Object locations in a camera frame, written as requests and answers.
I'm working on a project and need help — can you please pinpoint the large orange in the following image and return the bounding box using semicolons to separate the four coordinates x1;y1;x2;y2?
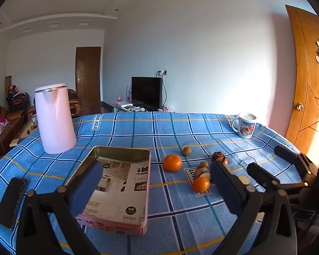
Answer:
163;154;183;172

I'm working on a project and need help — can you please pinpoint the blue checked tablecloth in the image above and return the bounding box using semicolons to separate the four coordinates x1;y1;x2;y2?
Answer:
0;112;309;255

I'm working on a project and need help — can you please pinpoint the white printed mug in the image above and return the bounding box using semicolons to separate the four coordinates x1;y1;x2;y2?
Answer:
231;112;257;139

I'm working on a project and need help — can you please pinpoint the dark brown door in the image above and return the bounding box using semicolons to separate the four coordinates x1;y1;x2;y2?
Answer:
75;47;101;109

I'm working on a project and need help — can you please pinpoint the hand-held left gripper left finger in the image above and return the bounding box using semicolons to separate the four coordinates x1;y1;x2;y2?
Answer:
16;160;105;255

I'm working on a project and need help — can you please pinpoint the black smartphone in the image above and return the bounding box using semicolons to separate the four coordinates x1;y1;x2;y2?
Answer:
0;177;27;230

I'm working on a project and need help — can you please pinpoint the dark brown mangosteen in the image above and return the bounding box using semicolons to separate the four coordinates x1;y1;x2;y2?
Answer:
212;151;228;165
195;166;212;184

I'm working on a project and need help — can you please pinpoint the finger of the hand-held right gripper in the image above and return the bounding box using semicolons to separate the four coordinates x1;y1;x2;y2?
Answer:
246;162;309;193
274;145;319;176

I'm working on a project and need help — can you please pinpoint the light wooden door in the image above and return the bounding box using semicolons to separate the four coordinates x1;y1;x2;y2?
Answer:
285;4;319;162

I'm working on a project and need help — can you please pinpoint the brown leather armchair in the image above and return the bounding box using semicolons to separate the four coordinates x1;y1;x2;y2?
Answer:
67;89;83;118

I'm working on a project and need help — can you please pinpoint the coffee table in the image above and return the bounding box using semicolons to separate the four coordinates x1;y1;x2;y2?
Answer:
10;114;40;147

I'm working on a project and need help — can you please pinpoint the white television stand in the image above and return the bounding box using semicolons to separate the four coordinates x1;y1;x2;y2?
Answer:
112;101;173;113

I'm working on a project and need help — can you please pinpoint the long brown leather sofa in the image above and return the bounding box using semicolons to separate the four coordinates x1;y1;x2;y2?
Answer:
0;105;28;160

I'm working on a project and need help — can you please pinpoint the pink electric kettle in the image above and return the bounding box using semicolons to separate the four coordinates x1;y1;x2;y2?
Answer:
34;83;77;154

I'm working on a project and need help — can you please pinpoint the black power cable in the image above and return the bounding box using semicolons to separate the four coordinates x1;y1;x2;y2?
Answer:
162;74;168;107

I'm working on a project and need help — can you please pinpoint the small orange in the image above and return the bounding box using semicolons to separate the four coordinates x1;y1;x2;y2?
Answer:
192;177;211;193

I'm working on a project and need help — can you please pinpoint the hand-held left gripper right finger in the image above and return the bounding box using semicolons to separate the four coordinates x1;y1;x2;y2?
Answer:
209;160;299;255

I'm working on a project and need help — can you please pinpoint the stack of dark chairs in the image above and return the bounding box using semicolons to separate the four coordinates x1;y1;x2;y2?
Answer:
7;85;31;112

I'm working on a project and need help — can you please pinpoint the black television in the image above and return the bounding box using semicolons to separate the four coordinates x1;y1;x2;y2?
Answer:
131;76;163;111

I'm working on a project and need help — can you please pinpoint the pink metal tin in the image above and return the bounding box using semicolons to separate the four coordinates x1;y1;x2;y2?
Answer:
65;146;151;236

